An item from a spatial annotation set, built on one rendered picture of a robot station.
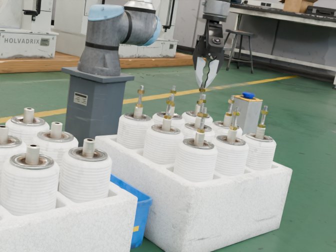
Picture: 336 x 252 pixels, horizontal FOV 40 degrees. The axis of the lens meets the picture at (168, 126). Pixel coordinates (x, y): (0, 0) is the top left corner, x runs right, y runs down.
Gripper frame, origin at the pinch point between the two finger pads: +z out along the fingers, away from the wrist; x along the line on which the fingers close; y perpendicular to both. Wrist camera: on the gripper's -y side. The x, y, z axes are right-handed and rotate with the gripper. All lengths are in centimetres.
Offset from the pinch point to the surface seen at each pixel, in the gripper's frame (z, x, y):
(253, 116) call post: 8.6, -18.6, 5.5
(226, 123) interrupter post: 8.9, -7.0, -9.6
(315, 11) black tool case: -46, -173, 398
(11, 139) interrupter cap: 10, 43, -48
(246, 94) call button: 2.2, -15.1, 6.3
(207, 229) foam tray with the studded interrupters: 28.1, -1.2, -38.7
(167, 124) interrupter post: 7.9, 11.0, -24.5
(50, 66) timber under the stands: 32, 81, 195
